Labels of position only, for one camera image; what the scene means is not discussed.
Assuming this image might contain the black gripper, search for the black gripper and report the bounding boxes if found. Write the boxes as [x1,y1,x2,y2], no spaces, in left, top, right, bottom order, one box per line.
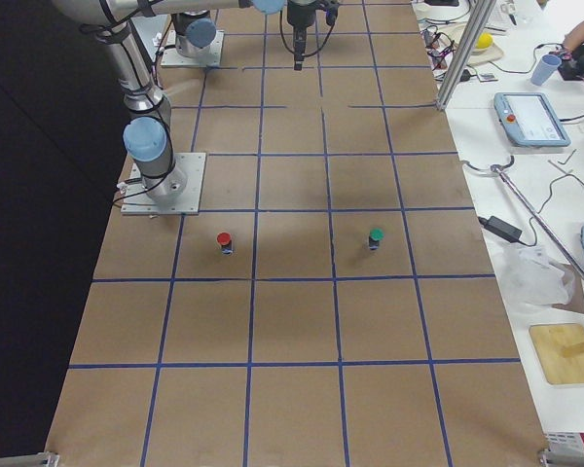
[286,0,317,71]

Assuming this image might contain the green push button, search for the green push button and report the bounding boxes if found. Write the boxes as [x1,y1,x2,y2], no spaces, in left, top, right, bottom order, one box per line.
[368,228,384,251]

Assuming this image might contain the red push button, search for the red push button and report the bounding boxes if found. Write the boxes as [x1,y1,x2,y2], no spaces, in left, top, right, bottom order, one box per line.
[216,232,234,255]

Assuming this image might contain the yellow lemon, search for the yellow lemon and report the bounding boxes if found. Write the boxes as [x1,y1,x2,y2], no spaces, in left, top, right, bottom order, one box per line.
[475,32,493,51]

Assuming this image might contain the metal walking cane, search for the metal walking cane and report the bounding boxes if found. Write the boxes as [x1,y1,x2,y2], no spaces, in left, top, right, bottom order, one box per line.
[461,157,584,282]

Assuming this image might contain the light blue plastic cup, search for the light blue plastic cup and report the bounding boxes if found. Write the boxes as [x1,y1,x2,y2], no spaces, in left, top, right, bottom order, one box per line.
[530,54,563,86]

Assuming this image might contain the brown paper table cover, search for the brown paper table cover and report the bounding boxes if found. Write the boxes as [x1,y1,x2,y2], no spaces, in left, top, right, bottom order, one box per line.
[47,1,544,466]

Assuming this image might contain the black power adapter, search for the black power adapter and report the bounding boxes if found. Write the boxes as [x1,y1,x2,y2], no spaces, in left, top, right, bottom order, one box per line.
[478,216,522,243]

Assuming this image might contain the clear plastic bag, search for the clear plastic bag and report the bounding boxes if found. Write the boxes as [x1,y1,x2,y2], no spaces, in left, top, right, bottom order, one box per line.
[494,245,584,314]

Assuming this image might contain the wooden cutting board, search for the wooden cutting board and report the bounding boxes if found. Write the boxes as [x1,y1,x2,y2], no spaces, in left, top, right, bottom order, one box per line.
[529,323,584,385]

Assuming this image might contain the aluminium frame post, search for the aluminium frame post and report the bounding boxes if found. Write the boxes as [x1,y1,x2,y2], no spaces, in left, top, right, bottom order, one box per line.
[435,0,495,111]

